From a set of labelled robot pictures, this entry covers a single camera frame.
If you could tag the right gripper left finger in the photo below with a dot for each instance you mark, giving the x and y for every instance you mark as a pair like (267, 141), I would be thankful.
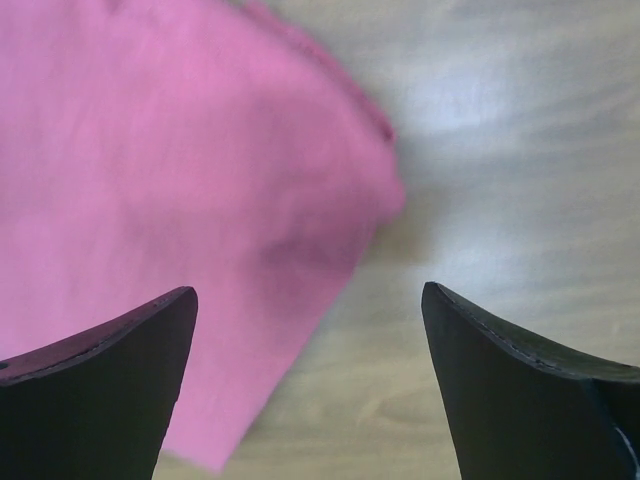
(97, 405)

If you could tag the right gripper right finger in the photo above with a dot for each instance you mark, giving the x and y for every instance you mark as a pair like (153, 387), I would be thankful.
(521, 406)

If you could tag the pink red t shirt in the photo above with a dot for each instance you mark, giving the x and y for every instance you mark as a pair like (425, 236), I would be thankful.
(147, 145)

